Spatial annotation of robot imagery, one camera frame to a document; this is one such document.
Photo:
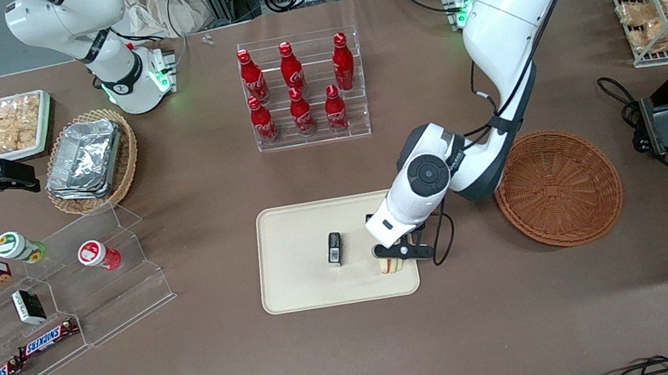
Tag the cream rectangular tray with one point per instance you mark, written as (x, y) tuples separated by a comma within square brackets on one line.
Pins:
[(298, 255)]

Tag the white cloth bag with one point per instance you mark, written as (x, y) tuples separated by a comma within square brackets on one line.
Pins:
[(165, 7)]

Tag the cup with sunflower lid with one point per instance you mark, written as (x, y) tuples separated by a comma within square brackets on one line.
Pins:
[(14, 245)]

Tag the stack of foil trays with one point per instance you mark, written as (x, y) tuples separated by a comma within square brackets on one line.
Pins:
[(85, 159)]

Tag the triangle sandwich with ham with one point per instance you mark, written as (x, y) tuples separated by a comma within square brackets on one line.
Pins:
[(390, 265)]

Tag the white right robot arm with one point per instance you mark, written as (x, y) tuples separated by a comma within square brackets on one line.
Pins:
[(71, 21)]

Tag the clear acrylic bottle rack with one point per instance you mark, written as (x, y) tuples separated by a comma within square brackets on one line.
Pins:
[(299, 49)]

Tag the clear acrylic stepped display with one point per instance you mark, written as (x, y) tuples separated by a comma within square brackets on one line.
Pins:
[(120, 301)]

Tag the oval wicker basket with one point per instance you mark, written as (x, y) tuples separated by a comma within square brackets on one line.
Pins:
[(125, 169)]

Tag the cup with red lid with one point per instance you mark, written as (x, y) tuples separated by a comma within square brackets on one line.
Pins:
[(95, 254)]

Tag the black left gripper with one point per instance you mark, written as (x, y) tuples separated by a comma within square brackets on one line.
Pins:
[(368, 216)]

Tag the small black white box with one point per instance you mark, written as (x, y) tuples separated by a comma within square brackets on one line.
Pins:
[(28, 306)]

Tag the round brown wicker basket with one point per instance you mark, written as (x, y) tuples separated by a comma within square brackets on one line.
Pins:
[(558, 189)]

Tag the red cola bottle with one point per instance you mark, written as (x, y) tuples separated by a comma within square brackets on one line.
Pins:
[(291, 70), (301, 112), (263, 123), (251, 78), (335, 110), (343, 62)]

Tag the small grey clip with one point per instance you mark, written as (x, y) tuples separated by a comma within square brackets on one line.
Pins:
[(206, 40)]

